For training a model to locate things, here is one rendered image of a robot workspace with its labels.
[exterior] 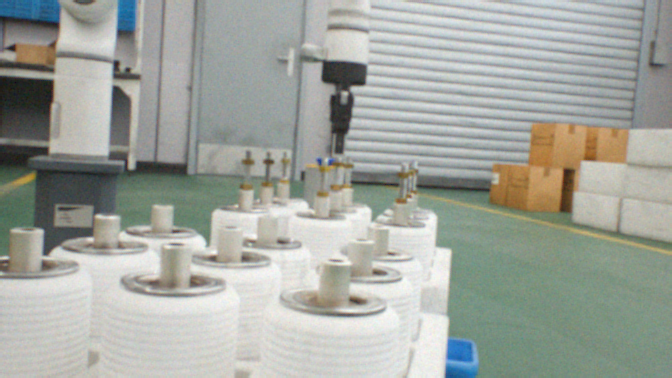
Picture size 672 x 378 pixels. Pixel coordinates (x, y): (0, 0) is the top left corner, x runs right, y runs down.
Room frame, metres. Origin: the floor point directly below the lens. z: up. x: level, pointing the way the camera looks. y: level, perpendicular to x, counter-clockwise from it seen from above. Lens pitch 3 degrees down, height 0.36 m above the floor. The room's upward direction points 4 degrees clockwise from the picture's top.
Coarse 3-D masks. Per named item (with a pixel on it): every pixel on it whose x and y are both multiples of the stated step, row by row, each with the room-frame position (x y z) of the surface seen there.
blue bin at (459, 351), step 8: (448, 344) 0.91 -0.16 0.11; (456, 344) 0.91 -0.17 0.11; (464, 344) 0.91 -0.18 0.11; (472, 344) 0.89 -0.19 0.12; (448, 352) 0.91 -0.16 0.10; (456, 352) 0.91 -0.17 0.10; (464, 352) 0.90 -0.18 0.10; (472, 352) 0.86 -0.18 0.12; (448, 360) 0.91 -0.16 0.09; (456, 360) 0.91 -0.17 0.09; (464, 360) 0.90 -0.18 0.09; (472, 360) 0.83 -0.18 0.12; (448, 368) 0.81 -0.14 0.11; (456, 368) 0.81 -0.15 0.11; (464, 368) 0.80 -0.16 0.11; (472, 368) 0.81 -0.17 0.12; (448, 376) 0.81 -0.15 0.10; (456, 376) 0.81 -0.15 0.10; (464, 376) 0.81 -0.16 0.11; (472, 376) 0.81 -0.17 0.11
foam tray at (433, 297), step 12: (444, 252) 1.27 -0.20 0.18; (432, 264) 1.18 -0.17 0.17; (444, 264) 1.13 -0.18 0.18; (432, 276) 1.02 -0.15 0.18; (444, 276) 1.02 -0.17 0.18; (420, 288) 0.95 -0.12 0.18; (432, 288) 0.94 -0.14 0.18; (444, 288) 0.94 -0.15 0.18; (420, 300) 0.95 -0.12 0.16; (432, 300) 0.94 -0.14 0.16; (444, 300) 0.94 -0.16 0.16; (420, 312) 0.95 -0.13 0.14; (432, 312) 0.94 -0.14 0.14; (444, 312) 0.94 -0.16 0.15
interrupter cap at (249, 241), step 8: (248, 240) 0.75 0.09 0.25; (280, 240) 0.76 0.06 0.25; (288, 240) 0.76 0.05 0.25; (296, 240) 0.76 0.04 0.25; (256, 248) 0.71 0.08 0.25; (264, 248) 0.71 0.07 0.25; (272, 248) 0.71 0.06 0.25; (280, 248) 0.71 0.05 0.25; (288, 248) 0.72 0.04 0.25; (296, 248) 0.73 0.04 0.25
